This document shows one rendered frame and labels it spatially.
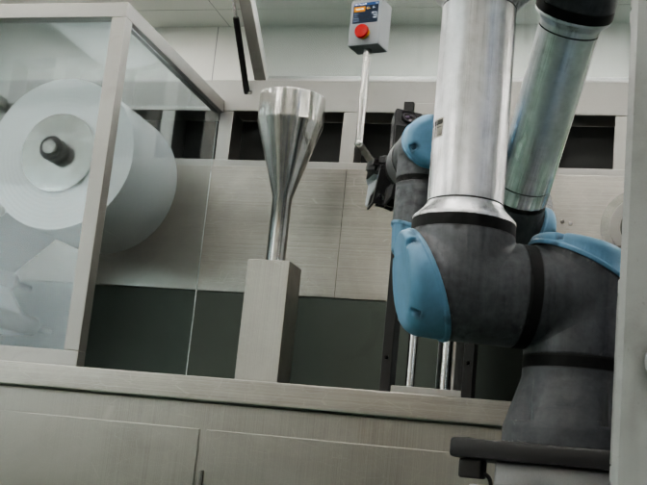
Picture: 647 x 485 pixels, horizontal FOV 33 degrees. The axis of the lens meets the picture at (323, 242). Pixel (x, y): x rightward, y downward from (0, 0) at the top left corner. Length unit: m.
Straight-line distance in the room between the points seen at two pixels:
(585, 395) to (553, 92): 0.41
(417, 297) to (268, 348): 1.05
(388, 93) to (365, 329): 0.55
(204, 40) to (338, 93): 2.90
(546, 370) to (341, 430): 0.66
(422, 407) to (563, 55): 0.63
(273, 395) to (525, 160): 0.61
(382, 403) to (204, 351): 0.84
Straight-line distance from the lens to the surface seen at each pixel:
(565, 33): 1.37
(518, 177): 1.45
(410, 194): 1.47
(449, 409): 1.73
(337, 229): 2.46
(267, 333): 2.18
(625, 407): 0.65
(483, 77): 1.23
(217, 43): 5.39
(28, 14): 2.25
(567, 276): 1.19
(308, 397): 1.77
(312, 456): 1.79
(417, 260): 1.15
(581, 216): 2.40
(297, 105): 2.26
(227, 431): 1.84
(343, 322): 2.42
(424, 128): 1.47
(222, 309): 2.51
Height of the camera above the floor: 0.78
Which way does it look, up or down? 11 degrees up
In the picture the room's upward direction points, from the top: 6 degrees clockwise
